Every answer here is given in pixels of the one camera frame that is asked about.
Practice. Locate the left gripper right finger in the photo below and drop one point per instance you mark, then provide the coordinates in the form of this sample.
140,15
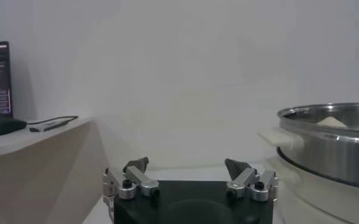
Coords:
243,179

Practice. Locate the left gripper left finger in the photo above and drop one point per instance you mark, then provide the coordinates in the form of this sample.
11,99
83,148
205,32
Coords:
136,178

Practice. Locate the white steamed baozi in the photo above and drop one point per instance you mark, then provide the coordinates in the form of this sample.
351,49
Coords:
331,122

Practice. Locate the steel perforated steamer basket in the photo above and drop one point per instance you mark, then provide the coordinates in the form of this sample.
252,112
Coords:
325,152

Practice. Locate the cream electric cooker base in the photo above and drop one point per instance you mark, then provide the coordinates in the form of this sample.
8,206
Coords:
313,201

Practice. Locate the white side table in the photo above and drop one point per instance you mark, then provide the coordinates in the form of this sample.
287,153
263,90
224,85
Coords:
39,170

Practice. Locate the grey usb hub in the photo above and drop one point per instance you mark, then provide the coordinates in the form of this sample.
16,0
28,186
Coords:
49,125

